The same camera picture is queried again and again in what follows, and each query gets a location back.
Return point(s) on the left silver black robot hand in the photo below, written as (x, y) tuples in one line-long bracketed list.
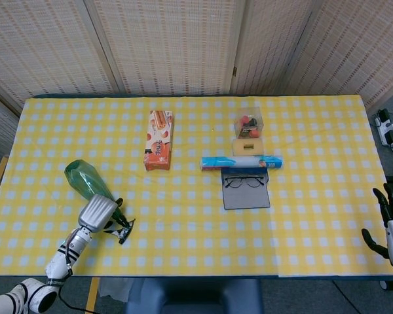
[(96, 211)]

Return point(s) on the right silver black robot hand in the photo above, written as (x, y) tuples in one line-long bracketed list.
[(392, 225)]

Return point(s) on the green plastic bottle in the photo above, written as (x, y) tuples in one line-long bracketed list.
[(90, 184)]

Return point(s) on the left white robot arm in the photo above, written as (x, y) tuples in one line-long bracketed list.
[(63, 254)]

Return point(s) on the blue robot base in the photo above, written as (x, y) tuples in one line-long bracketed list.
[(194, 296)]

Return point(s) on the orange snack box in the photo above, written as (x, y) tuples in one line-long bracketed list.
[(159, 140)]

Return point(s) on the yellow checkered tablecloth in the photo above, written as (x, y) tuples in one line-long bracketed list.
[(190, 186)]

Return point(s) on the white power strip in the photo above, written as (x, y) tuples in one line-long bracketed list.
[(385, 127)]

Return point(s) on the blue cling film roll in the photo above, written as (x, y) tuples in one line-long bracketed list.
[(242, 162)]

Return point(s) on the yellow sponge block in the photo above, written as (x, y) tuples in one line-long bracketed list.
[(248, 146)]

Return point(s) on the clear box with toys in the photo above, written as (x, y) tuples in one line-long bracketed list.
[(249, 124)]

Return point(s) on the wooden folding screen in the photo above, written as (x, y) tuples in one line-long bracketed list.
[(196, 45)]

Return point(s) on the black frame eyeglasses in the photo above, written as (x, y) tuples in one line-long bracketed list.
[(244, 182)]

